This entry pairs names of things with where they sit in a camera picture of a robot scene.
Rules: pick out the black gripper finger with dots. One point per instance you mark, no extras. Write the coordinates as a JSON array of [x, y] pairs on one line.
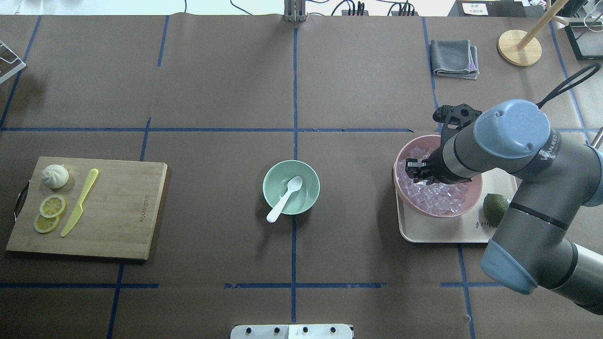
[[421, 177], [414, 165]]

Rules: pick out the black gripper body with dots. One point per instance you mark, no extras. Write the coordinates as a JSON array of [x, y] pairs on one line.
[[434, 168]]

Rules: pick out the white plastic spoon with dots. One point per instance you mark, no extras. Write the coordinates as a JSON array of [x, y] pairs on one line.
[[294, 185]]

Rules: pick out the stainless steel ice scoop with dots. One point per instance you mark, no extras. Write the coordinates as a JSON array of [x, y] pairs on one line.
[[597, 142]]

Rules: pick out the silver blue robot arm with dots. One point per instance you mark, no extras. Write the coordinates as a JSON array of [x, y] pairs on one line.
[[529, 248]]

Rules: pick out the pink bowl of ice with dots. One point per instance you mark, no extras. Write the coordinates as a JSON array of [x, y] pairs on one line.
[[439, 200]]

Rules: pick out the mint green bowl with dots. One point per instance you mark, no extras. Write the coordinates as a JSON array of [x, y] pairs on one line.
[[276, 179]]

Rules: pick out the beige plastic tray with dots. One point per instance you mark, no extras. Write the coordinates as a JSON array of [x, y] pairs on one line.
[[471, 227]]

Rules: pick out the green lime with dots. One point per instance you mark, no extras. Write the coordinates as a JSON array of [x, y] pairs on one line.
[[494, 207]]

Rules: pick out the folded grey cloth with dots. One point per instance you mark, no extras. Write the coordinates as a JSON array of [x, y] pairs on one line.
[[454, 58]]

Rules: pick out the wooden mug tree stand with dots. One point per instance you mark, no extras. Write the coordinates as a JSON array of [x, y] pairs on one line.
[[522, 48]]

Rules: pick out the black label box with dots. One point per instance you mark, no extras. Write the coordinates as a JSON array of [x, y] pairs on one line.
[[492, 8]]

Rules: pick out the wooden cutting board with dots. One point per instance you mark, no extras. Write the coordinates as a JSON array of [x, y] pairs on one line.
[[119, 214]]

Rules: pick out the yellow plastic knife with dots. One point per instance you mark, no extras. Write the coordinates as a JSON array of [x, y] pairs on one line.
[[78, 208]]

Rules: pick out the lemon slices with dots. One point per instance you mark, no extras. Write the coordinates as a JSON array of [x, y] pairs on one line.
[[50, 210]]

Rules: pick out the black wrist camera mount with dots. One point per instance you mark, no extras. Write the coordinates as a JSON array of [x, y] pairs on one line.
[[454, 119]]

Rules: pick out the aluminium frame post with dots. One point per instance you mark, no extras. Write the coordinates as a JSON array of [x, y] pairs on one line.
[[295, 11]]

